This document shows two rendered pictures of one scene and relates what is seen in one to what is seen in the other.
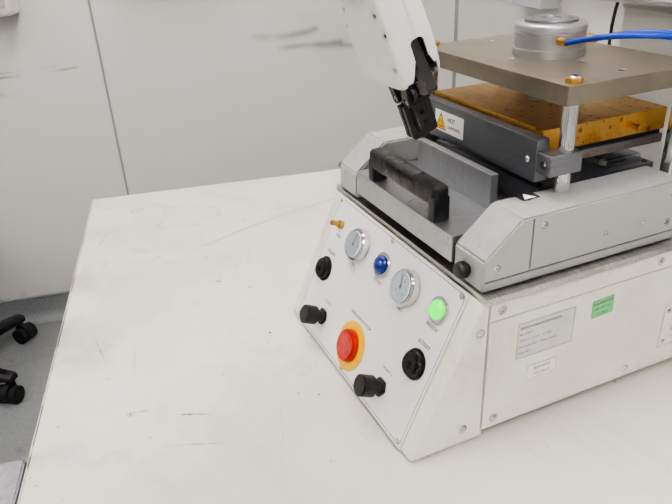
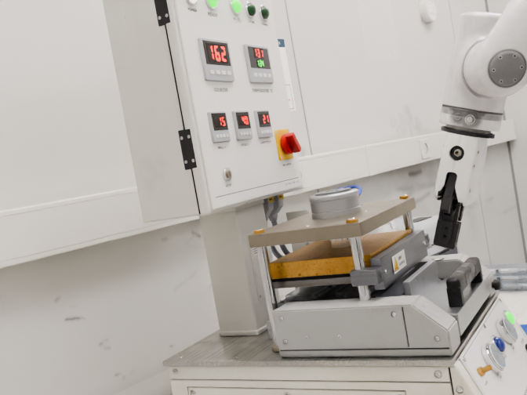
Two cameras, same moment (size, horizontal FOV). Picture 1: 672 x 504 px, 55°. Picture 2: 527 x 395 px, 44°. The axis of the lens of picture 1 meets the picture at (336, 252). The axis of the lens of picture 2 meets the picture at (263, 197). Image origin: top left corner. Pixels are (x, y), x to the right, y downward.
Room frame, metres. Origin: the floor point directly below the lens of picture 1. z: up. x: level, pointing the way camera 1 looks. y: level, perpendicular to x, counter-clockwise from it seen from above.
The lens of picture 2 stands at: (1.49, 0.51, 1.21)
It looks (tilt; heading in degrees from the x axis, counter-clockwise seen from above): 3 degrees down; 232
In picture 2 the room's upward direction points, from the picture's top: 10 degrees counter-clockwise
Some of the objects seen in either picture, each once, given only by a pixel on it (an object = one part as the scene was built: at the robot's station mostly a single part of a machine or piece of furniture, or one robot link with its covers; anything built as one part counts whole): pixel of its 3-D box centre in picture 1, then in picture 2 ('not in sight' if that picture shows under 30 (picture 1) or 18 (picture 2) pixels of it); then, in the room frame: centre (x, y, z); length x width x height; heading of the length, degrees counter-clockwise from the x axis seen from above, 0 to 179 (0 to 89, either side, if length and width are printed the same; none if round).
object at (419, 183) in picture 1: (406, 181); (465, 280); (0.69, -0.08, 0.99); 0.15 x 0.02 x 0.04; 23
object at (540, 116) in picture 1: (547, 92); (343, 240); (0.75, -0.26, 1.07); 0.22 x 0.17 x 0.10; 23
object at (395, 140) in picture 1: (429, 151); (361, 327); (0.86, -0.14, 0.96); 0.25 x 0.05 x 0.07; 113
